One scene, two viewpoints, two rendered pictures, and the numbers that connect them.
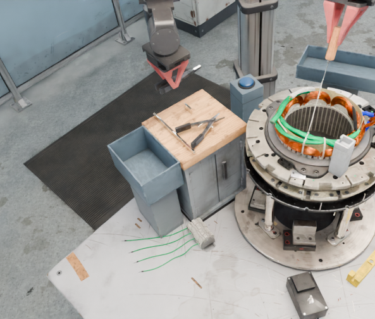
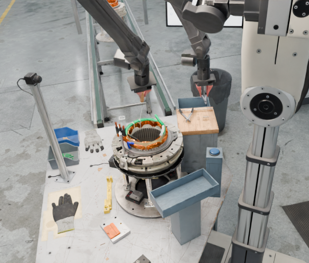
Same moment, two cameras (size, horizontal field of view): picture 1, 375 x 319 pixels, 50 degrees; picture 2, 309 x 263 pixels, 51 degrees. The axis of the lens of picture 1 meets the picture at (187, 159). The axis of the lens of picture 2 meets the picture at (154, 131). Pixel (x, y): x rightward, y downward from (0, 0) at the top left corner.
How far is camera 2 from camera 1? 1.79 m
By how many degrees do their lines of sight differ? 81
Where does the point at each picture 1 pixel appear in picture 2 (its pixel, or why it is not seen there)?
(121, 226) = not seen: hidden behind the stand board
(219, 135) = (181, 122)
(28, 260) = (276, 173)
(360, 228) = (122, 194)
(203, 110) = (201, 123)
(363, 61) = (182, 204)
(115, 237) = not seen: hidden behind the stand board
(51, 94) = not seen: outside the picture
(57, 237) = (286, 189)
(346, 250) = (120, 183)
